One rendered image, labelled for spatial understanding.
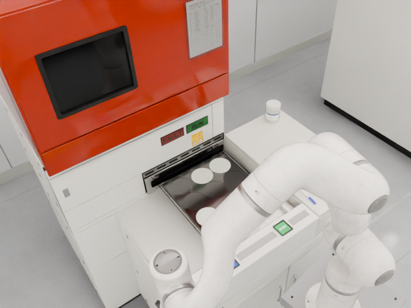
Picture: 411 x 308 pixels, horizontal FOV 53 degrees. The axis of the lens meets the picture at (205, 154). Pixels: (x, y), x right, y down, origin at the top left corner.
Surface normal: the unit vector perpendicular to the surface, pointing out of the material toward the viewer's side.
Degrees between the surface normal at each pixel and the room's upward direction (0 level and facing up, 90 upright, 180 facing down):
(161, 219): 0
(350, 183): 53
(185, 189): 0
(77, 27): 90
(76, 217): 90
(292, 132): 0
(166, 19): 90
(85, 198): 90
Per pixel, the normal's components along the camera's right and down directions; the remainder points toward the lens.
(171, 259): -0.10, -0.74
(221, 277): 0.70, -0.03
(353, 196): -0.24, 0.36
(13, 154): 0.58, 0.55
